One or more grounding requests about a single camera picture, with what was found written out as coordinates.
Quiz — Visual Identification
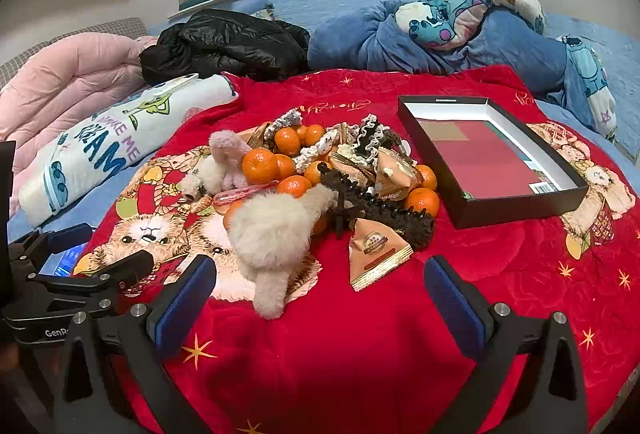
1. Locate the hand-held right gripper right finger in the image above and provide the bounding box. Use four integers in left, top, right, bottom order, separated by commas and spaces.
422, 255, 588, 434

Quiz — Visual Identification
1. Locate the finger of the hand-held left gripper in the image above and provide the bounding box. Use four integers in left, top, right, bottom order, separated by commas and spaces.
27, 250, 155, 315
7, 223, 97, 267

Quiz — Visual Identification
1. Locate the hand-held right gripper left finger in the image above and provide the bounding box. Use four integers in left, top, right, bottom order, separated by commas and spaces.
52, 255, 218, 434

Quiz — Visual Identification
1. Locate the peach triangular snack packet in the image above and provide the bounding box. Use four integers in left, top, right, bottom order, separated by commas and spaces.
375, 146, 426, 202
348, 218, 415, 293
327, 151, 376, 185
240, 121, 275, 151

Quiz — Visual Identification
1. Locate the dark brown fuzzy hair claw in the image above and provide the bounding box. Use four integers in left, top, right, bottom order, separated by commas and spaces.
317, 161, 436, 249

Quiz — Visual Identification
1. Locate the beige fluffy hair claw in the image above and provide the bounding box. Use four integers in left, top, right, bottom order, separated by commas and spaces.
227, 188, 338, 319

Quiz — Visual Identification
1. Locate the clear pink hair clip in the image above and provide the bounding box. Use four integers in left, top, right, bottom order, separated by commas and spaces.
212, 184, 280, 209

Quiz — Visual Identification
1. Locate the pink fluffy hair claw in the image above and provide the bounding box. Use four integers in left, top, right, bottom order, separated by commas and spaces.
180, 130, 256, 202

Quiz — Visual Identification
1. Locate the pile of mandarin oranges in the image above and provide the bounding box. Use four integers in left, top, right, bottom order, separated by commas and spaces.
222, 124, 441, 235

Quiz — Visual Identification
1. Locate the black cardboard box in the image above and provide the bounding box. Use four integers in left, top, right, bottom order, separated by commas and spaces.
397, 95, 590, 231

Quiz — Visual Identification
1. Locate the smartphone with lit screen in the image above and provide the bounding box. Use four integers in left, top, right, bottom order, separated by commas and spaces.
39, 241, 90, 275

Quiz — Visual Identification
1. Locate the white printed blanket roll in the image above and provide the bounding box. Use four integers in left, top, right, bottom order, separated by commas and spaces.
20, 74, 240, 227

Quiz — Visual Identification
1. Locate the red printed blanket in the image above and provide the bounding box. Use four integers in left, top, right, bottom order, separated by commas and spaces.
70, 66, 640, 434

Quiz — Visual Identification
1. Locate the pink quilt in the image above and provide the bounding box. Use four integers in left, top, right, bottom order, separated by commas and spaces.
0, 34, 161, 199

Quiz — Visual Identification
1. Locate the black white crochet scrunchie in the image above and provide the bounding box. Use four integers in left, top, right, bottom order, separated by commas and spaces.
350, 114, 401, 162

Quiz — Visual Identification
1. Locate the grey checked cushion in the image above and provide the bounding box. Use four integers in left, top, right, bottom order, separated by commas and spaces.
0, 18, 148, 84

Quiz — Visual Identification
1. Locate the brown white crochet scrunchie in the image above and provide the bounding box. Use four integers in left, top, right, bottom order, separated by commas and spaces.
295, 129, 346, 169

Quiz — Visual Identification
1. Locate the grey white crochet scrunchie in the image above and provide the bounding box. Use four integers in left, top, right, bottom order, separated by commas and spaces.
265, 108, 304, 139

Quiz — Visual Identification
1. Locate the black puffer jacket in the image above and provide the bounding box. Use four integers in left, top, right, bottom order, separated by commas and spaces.
139, 8, 311, 82

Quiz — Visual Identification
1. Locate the blue monster print blanket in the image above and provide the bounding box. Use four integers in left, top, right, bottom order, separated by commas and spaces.
307, 0, 621, 142

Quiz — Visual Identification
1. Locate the light blue bed sheet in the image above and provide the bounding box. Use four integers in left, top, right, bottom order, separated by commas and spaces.
7, 0, 640, 245

